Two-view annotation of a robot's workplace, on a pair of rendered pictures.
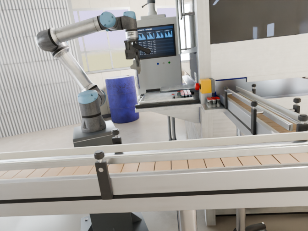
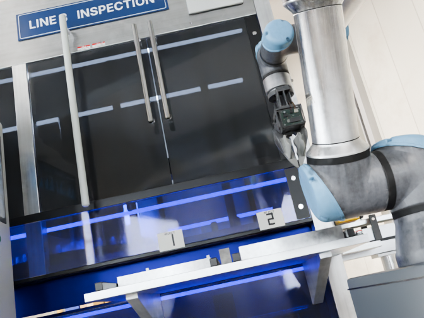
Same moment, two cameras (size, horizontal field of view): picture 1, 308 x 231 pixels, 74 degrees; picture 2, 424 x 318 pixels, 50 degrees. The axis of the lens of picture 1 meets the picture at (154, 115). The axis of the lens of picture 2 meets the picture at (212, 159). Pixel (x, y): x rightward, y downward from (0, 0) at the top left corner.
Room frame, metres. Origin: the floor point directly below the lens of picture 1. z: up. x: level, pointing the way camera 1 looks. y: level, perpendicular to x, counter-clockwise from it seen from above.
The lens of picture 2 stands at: (1.68, 1.21, 0.80)
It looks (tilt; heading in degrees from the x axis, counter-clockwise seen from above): 17 degrees up; 264
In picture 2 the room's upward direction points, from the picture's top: 12 degrees counter-clockwise
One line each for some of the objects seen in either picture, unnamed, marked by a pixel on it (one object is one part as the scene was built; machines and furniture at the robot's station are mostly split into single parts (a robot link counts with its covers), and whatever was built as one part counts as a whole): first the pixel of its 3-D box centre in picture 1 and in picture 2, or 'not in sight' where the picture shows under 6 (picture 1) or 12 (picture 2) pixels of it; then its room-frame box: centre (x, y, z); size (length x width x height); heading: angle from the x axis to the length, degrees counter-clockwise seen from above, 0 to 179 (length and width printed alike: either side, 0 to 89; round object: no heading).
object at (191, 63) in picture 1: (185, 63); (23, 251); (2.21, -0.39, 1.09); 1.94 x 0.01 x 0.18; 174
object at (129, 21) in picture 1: (129, 21); (271, 60); (1.35, 0.08, 1.39); 0.09 x 0.08 x 0.11; 87
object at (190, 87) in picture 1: (180, 89); (173, 276); (1.72, -0.25, 0.90); 0.34 x 0.26 x 0.04; 84
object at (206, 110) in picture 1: (215, 107); (356, 248); (1.11, -0.35, 0.87); 0.14 x 0.13 x 0.02; 84
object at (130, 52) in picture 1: (132, 49); (286, 111); (1.35, 0.09, 1.24); 0.09 x 0.08 x 0.12; 84
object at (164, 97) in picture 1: (166, 98); (285, 249); (1.40, -0.10, 0.90); 0.34 x 0.26 x 0.04; 84
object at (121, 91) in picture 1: (122, 98); not in sight; (4.18, 0.60, 0.45); 0.60 x 0.60 x 0.90
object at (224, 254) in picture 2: not in sight; (225, 256); (1.57, -0.07, 0.91); 0.14 x 0.03 x 0.06; 85
